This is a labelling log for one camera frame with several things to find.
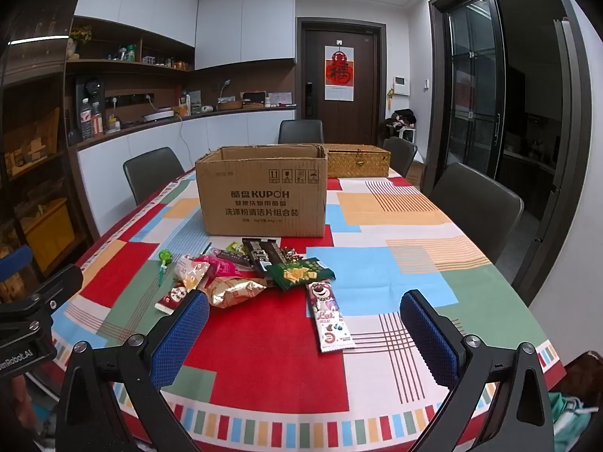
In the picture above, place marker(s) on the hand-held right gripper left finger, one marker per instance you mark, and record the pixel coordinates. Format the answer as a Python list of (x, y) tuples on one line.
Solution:
[(181, 339)]

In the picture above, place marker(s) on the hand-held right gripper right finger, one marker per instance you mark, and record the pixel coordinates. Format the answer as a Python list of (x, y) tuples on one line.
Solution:
[(428, 339)]

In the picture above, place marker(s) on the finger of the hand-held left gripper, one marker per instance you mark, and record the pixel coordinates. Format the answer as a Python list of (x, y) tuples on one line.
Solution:
[(44, 292), (16, 260)]

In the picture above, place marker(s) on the red white snack packet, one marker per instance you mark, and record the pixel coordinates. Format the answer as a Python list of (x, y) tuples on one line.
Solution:
[(170, 299)]

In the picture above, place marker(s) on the green lollipop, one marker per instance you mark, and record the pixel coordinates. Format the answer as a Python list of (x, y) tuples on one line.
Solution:
[(165, 258)]

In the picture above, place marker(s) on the pink bear snack packet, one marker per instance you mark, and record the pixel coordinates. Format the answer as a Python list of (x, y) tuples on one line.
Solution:
[(327, 313)]

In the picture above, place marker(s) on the foil-wrapped candy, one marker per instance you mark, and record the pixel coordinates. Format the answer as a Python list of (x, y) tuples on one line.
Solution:
[(292, 255)]

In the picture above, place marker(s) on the brown cardboard box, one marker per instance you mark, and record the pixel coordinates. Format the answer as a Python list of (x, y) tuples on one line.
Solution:
[(264, 197)]

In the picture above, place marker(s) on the yellow storage box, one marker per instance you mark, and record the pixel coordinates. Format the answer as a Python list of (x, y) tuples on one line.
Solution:
[(49, 238)]

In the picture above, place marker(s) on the white orange snack packet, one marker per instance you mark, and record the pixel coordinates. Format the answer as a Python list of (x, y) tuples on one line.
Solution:
[(191, 270)]

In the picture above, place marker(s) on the gold snack packet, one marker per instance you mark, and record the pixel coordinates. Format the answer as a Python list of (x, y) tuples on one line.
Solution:
[(233, 292)]

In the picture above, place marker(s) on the colourful patchwork tablecloth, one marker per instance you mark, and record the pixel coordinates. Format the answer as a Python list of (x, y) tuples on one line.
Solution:
[(264, 339)]

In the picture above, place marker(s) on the small green candy packet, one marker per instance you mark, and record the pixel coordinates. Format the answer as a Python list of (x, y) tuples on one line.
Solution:
[(234, 247)]

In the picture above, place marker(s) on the black snack bar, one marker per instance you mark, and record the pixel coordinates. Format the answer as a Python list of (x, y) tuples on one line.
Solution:
[(274, 250), (254, 254)]

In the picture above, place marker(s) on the green snack packet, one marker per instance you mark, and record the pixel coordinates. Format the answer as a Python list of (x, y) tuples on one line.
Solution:
[(299, 274)]

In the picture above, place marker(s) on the dark grey dining chair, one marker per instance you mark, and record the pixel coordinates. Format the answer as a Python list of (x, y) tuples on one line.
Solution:
[(153, 172), (476, 212), (400, 153), (300, 132)]

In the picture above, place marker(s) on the clear water bottle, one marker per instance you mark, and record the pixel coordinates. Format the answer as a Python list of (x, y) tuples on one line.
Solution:
[(86, 120)]

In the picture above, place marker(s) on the green white bag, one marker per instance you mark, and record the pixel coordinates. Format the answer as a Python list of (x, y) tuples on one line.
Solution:
[(565, 421)]

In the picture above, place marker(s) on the woven wicker box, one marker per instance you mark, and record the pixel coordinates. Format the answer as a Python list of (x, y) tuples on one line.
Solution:
[(358, 162)]

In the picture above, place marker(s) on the white flat cooker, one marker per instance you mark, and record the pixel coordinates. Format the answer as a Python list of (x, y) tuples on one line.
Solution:
[(159, 116)]

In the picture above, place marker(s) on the white counter cabinets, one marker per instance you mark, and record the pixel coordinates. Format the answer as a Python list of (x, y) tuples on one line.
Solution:
[(221, 134)]

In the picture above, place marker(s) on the pile of bags on stool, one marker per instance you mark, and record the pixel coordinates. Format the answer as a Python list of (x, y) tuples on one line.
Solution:
[(398, 125)]

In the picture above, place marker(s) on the yellow flowers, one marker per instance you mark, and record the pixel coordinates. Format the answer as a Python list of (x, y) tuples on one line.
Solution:
[(81, 34)]

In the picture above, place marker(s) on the wicker tray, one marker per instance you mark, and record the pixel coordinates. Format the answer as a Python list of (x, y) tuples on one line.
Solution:
[(230, 105)]

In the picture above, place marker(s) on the yellow tassel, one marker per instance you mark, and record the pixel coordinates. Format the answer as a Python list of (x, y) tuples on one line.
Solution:
[(390, 99)]

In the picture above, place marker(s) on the black framed screen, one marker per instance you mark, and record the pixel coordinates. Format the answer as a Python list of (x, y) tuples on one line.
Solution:
[(254, 100)]

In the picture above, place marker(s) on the white intercom panel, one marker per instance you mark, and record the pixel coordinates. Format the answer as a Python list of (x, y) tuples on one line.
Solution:
[(401, 86)]

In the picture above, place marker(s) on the white desk lamp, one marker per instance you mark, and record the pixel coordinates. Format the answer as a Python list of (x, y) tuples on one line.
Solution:
[(226, 85)]

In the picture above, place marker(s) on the black framed glass door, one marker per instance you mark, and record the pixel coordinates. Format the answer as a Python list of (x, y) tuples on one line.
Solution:
[(476, 84)]

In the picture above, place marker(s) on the dark brown door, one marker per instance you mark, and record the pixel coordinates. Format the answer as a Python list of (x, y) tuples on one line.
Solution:
[(362, 75)]

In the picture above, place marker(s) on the white upper cabinets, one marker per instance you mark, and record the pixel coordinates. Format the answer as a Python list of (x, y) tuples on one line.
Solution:
[(235, 23)]

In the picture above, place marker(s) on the black wall socket strip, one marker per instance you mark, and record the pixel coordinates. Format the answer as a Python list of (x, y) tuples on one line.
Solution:
[(129, 100)]

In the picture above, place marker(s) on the red wall calendar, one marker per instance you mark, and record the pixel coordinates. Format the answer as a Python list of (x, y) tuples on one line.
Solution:
[(338, 73)]

